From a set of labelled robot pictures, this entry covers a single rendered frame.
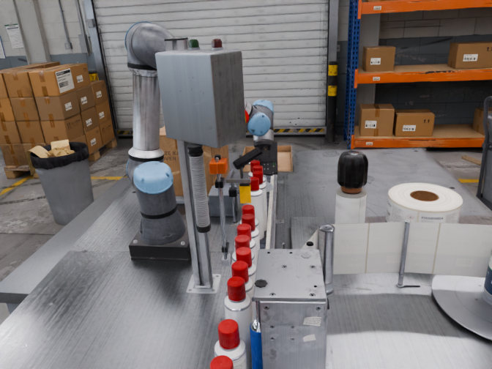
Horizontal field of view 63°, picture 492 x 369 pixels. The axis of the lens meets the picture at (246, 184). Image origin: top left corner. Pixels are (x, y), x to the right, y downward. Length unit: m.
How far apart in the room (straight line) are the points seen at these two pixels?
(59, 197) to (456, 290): 3.04
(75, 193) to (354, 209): 2.75
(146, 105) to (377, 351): 0.93
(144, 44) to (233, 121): 0.42
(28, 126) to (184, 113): 4.06
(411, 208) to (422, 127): 3.78
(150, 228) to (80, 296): 0.28
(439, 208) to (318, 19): 4.26
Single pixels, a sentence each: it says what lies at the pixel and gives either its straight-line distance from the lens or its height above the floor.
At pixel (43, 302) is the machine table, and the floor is 0.83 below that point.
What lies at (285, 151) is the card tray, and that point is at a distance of 2.23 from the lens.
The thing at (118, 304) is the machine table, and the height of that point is 0.83.
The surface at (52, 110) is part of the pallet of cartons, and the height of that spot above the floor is 0.75.
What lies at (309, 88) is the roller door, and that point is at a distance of 5.35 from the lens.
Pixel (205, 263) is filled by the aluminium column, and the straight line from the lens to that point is 1.12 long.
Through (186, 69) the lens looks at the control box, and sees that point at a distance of 0.85.
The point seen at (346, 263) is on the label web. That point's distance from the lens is 1.05.
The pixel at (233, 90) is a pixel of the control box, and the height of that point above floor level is 1.40.
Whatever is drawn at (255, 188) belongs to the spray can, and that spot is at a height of 1.06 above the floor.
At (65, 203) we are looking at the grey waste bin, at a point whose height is 0.21.
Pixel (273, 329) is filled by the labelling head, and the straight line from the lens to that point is 0.67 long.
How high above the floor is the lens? 1.53
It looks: 23 degrees down
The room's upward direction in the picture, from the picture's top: 3 degrees counter-clockwise
